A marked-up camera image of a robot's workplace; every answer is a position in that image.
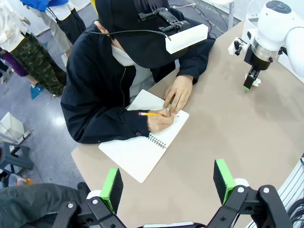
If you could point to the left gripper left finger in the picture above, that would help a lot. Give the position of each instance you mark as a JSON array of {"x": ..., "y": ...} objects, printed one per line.
[{"x": 111, "y": 190}]

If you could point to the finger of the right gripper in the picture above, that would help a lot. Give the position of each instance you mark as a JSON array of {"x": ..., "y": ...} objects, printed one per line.
[{"x": 249, "y": 80}]

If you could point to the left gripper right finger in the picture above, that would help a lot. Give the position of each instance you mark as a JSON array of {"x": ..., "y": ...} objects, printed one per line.
[{"x": 223, "y": 180}]

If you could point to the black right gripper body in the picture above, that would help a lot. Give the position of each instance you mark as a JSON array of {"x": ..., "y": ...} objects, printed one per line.
[{"x": 257, "y": 63}]

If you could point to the white paper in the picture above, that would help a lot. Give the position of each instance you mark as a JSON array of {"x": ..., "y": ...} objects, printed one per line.
[{"x": 257, "y": 82}]

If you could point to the white spiral notebook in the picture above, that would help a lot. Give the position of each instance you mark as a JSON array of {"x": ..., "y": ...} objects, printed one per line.
[{"x": 137, "y": 159}]

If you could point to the yellow pencil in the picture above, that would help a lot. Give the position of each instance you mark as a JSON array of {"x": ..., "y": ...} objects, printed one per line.
[{"x": 149, "y": 114}]

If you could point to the person's right forearm black sleeve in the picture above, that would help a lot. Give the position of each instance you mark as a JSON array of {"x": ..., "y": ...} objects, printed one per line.
[{"x": 114, "y": 126}]

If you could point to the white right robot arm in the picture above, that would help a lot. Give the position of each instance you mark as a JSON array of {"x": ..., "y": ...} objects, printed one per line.
[{"x": 273, "y": 21}]

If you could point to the person's left forearm black sleeve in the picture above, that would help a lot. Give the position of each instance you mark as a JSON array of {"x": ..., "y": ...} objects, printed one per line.
[{"x": 194, "y": 61}]

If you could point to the person's left hand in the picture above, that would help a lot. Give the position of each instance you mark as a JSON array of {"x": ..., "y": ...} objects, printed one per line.
[{"x": 179, "y": 91}]

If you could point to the person's right hand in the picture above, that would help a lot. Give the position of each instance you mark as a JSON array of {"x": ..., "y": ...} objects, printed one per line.
[{"x": 160, "y": 121}]

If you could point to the dark grey clothed person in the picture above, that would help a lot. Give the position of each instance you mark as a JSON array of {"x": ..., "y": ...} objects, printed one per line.
[{"x": 35, "y": 204}]

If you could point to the clear container with orange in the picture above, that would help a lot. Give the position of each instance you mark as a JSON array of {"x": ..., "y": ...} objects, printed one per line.
[{"x": 20, "y": 181}]

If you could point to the grey plastic stool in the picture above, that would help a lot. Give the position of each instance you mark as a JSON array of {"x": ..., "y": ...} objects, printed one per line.
[{"x": 16, "y": 156}]

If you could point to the white plastic storage box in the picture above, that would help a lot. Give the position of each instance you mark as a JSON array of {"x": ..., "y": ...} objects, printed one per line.
[{"x": 12, "y": 126}]

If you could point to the person in black jacket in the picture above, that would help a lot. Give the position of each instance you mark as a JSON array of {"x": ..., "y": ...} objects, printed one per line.
[{"x": 95, "y": 71}]

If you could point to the cream jacket mannequin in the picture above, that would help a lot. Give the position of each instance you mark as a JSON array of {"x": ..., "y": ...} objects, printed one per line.
[{"x": 38, "y": 61}]

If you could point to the purple trousers mannequin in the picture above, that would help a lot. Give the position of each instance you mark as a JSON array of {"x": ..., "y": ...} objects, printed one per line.
[{"x": 14, "y": 64}]

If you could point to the blue shirt mannequin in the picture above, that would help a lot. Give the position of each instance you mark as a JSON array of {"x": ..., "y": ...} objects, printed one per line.
[{"x": 42, "y": 4}]

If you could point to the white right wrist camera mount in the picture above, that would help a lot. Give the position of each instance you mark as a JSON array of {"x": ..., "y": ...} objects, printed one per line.
[{"x": 232, "y": 48}]

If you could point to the head-mounted camera with white box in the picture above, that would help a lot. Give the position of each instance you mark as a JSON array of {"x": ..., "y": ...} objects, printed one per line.
[{"x": 187, "y": 38}]

